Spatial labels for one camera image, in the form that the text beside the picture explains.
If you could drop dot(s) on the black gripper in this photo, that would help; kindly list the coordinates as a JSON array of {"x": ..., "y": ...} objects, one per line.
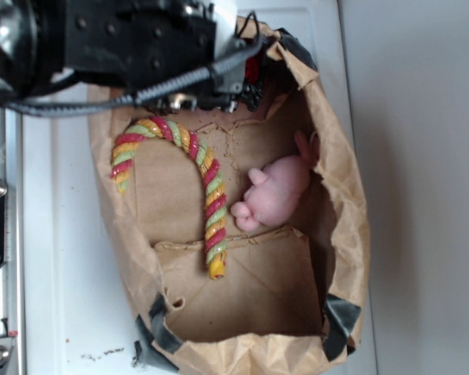
[{"x": 167, "y": 54}]

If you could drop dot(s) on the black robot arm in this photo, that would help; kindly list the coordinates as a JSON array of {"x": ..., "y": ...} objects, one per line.
[{"x": 33, "y": 79}]

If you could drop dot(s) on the red crumpled paper ball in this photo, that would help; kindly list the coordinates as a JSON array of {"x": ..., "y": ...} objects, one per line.
[{"x": 253, "y": 68}]

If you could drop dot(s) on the twisted multicolour candy cane toy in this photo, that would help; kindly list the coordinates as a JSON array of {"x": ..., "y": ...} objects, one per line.
[{"x": 215, "y": 208}]

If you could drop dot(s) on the pink plush bunny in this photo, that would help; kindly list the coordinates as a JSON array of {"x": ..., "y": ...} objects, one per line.
[{"x": 276, "y": 189}]

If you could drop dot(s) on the brown paper bag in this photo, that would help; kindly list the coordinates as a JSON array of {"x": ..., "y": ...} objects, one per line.
[{"x": 293, "y": 295}]

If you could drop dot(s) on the aluminium frame rail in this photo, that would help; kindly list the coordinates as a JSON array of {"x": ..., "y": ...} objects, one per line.
[{"x": 12, "y": 336}]

